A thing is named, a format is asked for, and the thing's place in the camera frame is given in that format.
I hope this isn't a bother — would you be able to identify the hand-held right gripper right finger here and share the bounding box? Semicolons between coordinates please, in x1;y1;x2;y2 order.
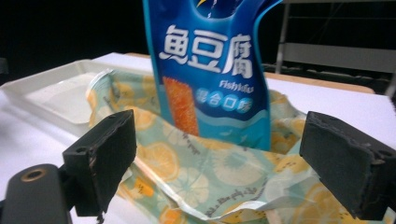
299;110;396;221

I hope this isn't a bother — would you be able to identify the white plastic tray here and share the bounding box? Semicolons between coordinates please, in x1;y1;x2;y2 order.
0;59;154;138

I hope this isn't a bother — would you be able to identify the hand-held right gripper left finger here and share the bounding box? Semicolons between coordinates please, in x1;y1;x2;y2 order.
62;109;138;222

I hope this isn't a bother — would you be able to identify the blue snack packet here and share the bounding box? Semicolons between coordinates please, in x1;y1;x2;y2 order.
142;0;284;152

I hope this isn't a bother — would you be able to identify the lemon print plastic bag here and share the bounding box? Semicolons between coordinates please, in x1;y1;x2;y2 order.
85;68;396;224

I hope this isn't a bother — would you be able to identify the grey metal stand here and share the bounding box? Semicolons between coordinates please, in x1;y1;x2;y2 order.
275;0;396;75

